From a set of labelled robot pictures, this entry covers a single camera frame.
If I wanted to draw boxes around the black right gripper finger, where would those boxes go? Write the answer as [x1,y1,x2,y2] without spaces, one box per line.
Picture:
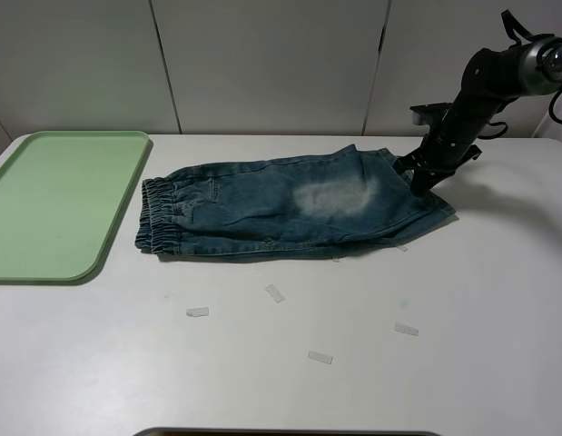
[410,168,449,195]

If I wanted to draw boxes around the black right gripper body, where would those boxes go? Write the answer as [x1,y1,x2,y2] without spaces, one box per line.
[394,135,481,175]

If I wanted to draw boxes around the blue children's denim shorts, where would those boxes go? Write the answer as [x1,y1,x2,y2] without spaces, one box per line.
[135,145,455,261]

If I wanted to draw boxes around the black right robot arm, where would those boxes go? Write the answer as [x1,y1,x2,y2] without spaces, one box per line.
[394,36,562,195]

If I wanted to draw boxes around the clear tape piece under shorts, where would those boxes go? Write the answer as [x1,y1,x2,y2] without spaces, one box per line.
[186,307,210,318]

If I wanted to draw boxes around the light green plastic tray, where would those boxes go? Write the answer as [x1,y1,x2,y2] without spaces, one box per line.
[0,131,151,282]

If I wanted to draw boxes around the clear tape piece right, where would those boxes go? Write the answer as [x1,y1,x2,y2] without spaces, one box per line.
[394,322,419,337]

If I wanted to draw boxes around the clear tape piece lower centre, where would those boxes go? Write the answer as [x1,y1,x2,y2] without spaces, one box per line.
[308,351,333,364]

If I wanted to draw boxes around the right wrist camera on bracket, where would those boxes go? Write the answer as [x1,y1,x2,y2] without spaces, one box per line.
[409,103,452,127]

